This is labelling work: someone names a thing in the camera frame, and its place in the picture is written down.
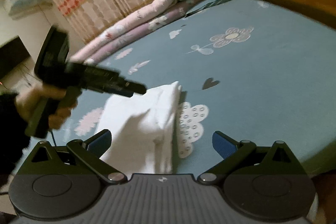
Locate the white printed long-sleeve shirt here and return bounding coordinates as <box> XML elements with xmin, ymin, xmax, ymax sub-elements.
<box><xmin>96</xmin><ymin>81</ymin><xmax>182</xmax><ymax>177</ymax></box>

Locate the person's left hand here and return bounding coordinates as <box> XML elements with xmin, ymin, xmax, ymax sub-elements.
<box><xmin>15</xmin><ymin>83</ymin><xmax>78</xmax><ymax>130</ymax></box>

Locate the purple floral folded quilt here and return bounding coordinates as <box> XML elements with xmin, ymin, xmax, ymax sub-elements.
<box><xmin>84</xmin><ymin>0</ymin><xmax>202</xmax><ymax>65</ymax></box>

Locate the person's left dark sleeve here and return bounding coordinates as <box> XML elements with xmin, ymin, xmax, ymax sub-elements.
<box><xmin>1</xmin><ymin>93</ymin><xmax>30</xmax><ymax>186</ymax></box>

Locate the teal floral bed sheet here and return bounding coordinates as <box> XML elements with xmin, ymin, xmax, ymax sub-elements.
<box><xmin>23</xmin><ymin>0</ymin><xmax>336</xmax><ymax>177</ymax></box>

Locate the pink floral folded quilt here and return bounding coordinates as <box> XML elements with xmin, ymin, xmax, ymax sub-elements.
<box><xmin>70</xmin><ymin>0</ymin><xmax>173</xmax><ymax>63</ymax></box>

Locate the lower teal pillow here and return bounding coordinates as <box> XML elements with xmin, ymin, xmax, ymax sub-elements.
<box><xmin>185</xmin><ymin>0</ymin><xmax>232</xmax><ymax>17</ymax></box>

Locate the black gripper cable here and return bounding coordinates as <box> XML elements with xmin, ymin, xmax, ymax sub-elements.
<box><xmin>48</xmin><ymin>129</ymin><xmax>57</xmax><ymax>147</ymax></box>

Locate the black wall television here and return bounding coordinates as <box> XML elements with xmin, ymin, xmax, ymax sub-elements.
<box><xmin>0</xmin><ymin>36</ymin><xmax>31</xmax><ymax>79</ymax></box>

